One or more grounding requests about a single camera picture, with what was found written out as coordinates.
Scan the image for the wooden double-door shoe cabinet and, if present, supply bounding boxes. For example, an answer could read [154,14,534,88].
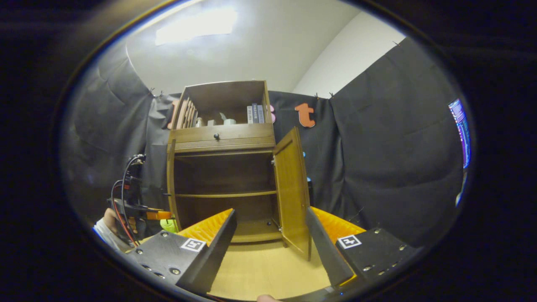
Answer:
[167,81,277,245]

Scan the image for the red cable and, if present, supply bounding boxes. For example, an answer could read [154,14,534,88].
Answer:
[111,180,139,247]

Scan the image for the computer monitor screen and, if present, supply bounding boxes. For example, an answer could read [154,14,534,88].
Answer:
[448,99,472,207]

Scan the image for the wooden shoe cabinet door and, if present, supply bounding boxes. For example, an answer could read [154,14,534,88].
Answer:
[166,141,182,232]
[273,127,312,261]

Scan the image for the black backdrop cloth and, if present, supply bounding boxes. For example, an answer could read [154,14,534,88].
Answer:
[61,37,466,248]

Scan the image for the wooden cabinet drawer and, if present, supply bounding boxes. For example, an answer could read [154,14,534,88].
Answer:
[168,123,276,154]

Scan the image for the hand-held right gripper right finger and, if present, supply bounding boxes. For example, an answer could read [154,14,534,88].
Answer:
[305,206,418,288]

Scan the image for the black tripod stand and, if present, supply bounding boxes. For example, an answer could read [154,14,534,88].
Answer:
[125,154,146,206]

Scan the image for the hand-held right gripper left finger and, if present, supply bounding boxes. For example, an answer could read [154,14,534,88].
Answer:
[126,208,238,295]

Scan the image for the brown wooden slat rack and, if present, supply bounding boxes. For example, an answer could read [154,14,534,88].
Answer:
[175,97,198,129]

